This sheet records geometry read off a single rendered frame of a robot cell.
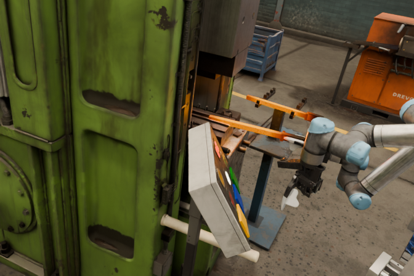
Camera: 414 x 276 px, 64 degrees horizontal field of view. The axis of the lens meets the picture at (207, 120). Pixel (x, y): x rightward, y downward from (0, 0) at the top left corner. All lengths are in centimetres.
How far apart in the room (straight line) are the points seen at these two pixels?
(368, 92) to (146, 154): 413
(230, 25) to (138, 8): 34
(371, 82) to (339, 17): 430
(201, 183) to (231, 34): 64
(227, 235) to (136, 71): 68
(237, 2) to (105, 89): 62
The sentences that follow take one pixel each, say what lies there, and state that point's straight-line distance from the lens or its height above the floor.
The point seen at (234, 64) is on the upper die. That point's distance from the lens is 140.
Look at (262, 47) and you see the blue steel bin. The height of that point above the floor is 52.
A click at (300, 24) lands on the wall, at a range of 942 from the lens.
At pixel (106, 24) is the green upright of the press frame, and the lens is 133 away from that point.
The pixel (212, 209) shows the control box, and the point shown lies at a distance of 94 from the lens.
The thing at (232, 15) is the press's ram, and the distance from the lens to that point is 131.
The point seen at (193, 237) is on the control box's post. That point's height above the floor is 83.
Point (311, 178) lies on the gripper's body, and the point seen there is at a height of 108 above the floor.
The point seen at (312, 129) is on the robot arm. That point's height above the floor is 126.
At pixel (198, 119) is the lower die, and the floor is 99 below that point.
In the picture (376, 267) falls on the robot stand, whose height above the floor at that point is 77.
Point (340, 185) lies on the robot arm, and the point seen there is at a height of 88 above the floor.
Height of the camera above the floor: 173
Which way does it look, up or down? 27 degrees down
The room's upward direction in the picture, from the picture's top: 8 degrees clockwise
